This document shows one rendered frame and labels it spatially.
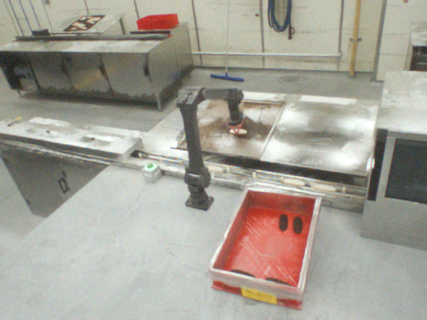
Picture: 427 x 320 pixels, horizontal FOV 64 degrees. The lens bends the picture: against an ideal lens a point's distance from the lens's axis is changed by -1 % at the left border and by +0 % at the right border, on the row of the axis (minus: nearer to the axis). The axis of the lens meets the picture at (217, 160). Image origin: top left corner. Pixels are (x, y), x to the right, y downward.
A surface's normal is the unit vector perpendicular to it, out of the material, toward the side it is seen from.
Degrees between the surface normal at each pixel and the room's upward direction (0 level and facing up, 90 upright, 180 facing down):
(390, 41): 90
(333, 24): 90
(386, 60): 90
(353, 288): 0
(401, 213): 91
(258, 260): 0
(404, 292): 0
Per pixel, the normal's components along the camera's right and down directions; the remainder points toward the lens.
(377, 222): -0.42, 0.54
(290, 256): -0.11, -0.83
